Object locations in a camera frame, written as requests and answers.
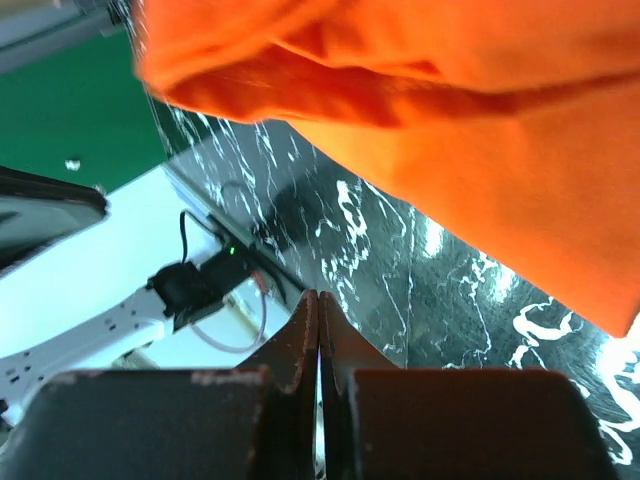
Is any orange t shirt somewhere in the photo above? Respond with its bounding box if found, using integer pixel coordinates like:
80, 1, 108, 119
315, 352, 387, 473
133, 1, 639, 337

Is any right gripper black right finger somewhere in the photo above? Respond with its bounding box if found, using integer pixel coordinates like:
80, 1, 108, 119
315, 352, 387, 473
318, 292, 616, 479

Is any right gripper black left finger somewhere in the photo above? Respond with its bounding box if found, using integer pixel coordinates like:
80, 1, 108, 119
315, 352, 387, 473
1, 290, 318, 479

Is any aluminium rail frame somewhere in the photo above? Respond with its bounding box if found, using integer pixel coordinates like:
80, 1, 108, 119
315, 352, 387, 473
1, 1, 123, 74

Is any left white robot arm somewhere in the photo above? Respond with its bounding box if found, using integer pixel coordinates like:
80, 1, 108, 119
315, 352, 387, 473
1, 169, 255, 426

